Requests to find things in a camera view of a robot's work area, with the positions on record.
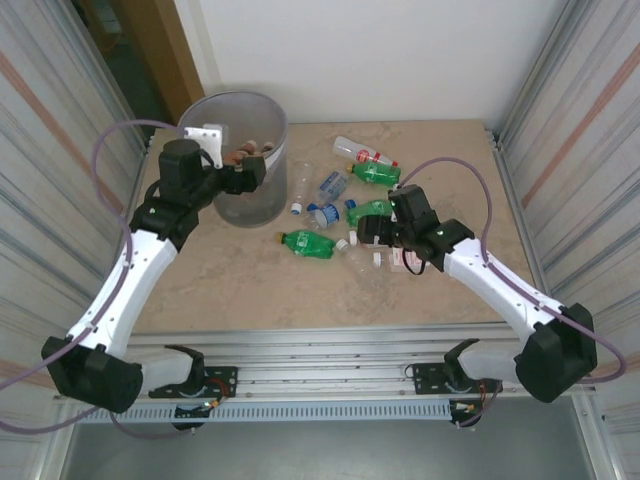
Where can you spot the green bottle yellow cap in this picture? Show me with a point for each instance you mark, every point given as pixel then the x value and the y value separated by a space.
pixel 307 243
pixel 377 173
pixel 367 209

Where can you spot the square bottle purple label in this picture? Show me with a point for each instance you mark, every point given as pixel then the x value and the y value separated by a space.
pixel 353 236

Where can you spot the wide clear bottle white cap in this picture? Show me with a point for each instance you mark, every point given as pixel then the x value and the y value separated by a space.
pixel 360 260

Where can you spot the square bottle red label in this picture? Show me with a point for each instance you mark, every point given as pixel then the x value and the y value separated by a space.
pixel 397 262

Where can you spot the crushed blue label bottle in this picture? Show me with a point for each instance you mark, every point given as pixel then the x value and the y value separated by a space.
pixel 327 216

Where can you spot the slim clear bottle white cap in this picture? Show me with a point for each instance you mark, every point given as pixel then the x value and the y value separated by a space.
pixel 304 185

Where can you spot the pale blue label bottle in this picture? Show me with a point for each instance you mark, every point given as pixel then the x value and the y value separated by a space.
pixel 331 186

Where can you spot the clear bottle red label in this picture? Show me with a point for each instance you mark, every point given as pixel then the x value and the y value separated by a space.
pixel 350 147

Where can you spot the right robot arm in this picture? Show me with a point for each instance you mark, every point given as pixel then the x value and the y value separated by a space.
pixel 500 285

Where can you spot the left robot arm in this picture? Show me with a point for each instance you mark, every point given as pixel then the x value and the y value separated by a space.
pixel 125 290

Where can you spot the clear plastic bin liner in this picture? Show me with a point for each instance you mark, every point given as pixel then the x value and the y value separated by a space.
pixel 277 160

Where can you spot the grey mesh waste bin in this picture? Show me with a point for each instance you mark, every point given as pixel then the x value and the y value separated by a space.
pixel 250 210

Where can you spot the brown wooden door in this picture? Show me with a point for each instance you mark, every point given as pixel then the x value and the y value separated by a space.
pixel 125 50

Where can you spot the wooden door frame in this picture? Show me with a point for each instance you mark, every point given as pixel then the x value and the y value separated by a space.
pixel 180 50

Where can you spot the aluminium frame rails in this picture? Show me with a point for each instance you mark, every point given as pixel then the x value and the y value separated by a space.
pixel 325 350

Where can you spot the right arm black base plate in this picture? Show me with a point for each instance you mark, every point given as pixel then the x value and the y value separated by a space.
pixel 425 375

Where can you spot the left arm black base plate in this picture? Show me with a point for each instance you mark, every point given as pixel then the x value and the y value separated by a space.
pixel 225 375

